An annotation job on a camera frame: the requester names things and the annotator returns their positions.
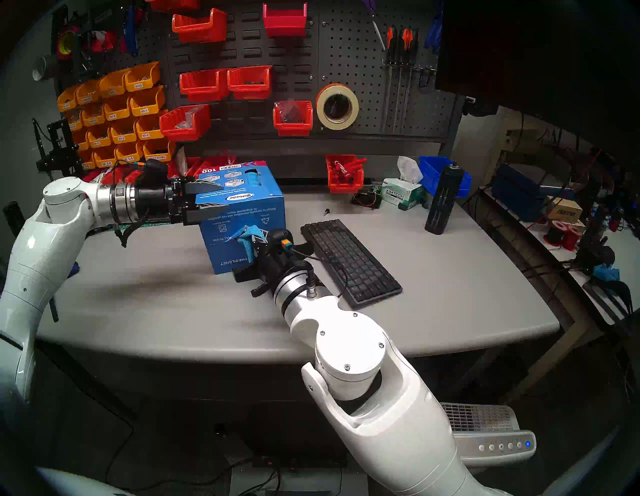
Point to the red bin with white bags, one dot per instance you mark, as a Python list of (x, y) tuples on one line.
[(92, 176)]

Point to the red bin with black parts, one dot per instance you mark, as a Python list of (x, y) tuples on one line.
[(293, 122)]

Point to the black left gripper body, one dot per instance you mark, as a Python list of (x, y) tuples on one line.
[(155, 202)]

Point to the dark grey pegboard panel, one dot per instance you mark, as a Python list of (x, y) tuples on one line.
[(350, 65)]

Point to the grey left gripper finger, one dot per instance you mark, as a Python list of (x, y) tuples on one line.
[(205, 187), (207, 212)]

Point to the red bin with clear bags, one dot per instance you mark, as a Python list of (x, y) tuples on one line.
[(185, 124)]

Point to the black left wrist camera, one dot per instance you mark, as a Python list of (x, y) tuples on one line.
[(154, 172)]

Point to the beige masking tape roll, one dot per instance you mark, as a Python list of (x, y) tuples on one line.
[(320, 107)]

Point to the black computer keyboard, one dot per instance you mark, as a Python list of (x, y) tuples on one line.
[(355, 260)]

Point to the dark blue storage box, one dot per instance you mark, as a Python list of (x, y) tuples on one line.
[(520, 192)]

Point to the yellow small parts bin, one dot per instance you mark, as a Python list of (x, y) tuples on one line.
[(87, 162), (99, 136), (66, 98), (80, 140), (105, 157), (149, 127), (87, 91), (117, 107), (142, 76), (123, 131), (74, 119), (112, 82), (93, 115), (128, 153), (159, 149), (147, 101)]

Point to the white air purifier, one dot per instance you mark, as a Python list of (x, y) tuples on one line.
[(495, 435)]

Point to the black metal stand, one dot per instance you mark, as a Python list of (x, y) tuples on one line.
[(60, 150)]

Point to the black rectangular block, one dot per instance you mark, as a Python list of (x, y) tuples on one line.
[(12, 215)]

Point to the Kimtech tissue box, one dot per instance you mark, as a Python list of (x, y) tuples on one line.
[(402, 195)]

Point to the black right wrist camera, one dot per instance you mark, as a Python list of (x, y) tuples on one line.
[(279, 241)]

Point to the black cylindrical bottle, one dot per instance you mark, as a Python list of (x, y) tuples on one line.
[(442, 200)]

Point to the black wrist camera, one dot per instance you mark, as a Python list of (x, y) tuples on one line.
[(154, 172), (279, 241)]

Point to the red bin with red mesh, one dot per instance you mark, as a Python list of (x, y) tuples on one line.
[(215, 161)]

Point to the black monitor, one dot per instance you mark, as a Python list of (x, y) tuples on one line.
[(525, 60)]

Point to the blue shop towel box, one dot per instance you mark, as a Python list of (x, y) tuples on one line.
[(265, 215)]

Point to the red bin with markers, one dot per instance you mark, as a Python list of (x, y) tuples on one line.
[(340, 182)]

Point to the blue plastic bin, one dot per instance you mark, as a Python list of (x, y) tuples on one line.
[(430, 170)]

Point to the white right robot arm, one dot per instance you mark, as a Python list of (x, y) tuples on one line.
[(360, 360)]

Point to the black power adapter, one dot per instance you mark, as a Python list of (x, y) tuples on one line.
[(595, 255)]

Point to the small cardboard box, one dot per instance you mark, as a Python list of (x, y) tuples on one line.
[(564, 210)]

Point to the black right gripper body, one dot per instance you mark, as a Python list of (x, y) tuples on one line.
[(272, 267)]

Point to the black power strip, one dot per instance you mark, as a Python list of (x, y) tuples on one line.
[(300, 461)]

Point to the crumpled blue rag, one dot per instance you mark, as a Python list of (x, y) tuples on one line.
[(606, 273)]

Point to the deep red plastic storage bin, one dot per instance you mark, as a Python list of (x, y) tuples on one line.
[(285, 21)]

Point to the red yellow tape roll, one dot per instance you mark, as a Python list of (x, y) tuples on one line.
[(65, 46)]

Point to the blue microfiber shop towel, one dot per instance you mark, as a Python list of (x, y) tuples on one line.
[(247, 233)]

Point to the grey duct tape roll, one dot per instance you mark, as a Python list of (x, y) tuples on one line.
[(40, 70)]

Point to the blue black bar clamp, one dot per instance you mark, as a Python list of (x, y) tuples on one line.
[(74, 268)]

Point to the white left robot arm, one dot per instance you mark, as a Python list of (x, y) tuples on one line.
[(45, 240)]

